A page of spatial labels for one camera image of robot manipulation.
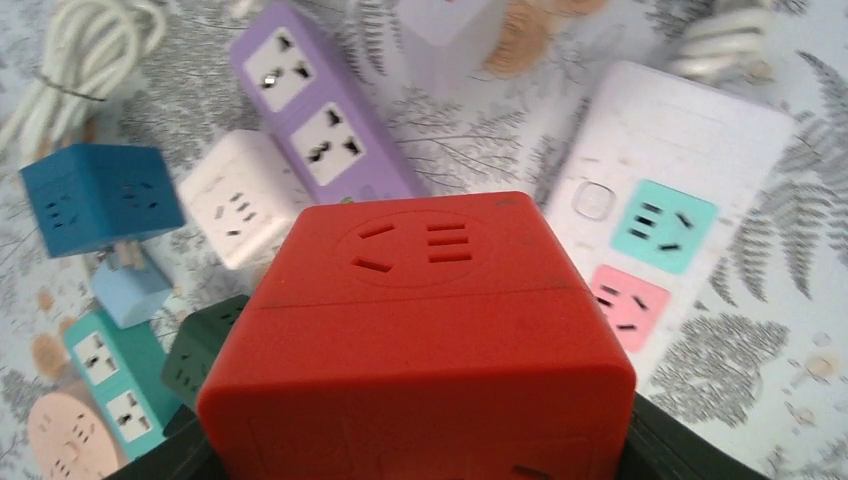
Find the dark blue cube socket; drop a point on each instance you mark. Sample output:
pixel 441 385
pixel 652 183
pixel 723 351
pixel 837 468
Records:
pixel 87 197

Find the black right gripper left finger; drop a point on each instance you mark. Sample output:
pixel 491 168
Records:
pixel 184 454

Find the teal power strip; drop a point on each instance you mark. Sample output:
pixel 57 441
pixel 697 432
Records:
pixel 122 368

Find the dark green cube socket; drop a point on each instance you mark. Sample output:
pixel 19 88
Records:
pixel 196 346

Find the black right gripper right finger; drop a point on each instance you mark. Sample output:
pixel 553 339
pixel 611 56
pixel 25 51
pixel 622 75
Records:
pixel 659 447

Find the purple power strip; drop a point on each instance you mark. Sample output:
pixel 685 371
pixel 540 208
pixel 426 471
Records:
pixel 323 121

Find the white multicolour power strip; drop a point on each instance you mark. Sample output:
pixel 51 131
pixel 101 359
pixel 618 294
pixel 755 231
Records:
pixel 659 177

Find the pink round power socket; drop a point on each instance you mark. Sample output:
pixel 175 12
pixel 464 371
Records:
pixel 69 437

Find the red cube socket adapter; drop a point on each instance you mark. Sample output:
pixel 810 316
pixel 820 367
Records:
pixel 433 338

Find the light blue small plug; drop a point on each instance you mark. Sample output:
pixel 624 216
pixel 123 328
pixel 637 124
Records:
pixel 129 285

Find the white cube socket adapter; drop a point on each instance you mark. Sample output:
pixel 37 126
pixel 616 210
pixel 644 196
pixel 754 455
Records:
pixel 244 196

